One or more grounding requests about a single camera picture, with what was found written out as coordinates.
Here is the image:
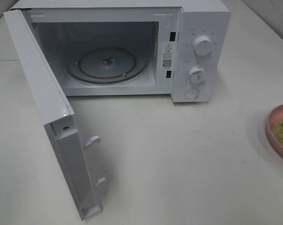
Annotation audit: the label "round door release button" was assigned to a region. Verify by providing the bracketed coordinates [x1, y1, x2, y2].
[185, 88, 200, 99]

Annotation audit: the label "white timer knob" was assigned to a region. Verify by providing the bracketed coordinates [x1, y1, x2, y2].
[188, 66, 206, 83]

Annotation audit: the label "white microwave door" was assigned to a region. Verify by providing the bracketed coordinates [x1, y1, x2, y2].
[3, 9, 107, 220]

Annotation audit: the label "pink plate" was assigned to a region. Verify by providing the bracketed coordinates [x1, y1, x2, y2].
[266, 104, 283, 157]

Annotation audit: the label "glass turntable plate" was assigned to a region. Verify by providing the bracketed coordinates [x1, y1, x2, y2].
[66, 46, 149, 85]

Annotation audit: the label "warning label sticker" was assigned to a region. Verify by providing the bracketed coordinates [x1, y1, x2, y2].
[161, 42, 176, 70]

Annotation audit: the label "white microwave oven body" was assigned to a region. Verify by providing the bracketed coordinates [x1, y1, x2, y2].
[4, 0, 231, 103]

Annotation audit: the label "white power knob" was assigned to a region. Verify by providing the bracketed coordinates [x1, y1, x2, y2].
[193, 35, 213, 56]

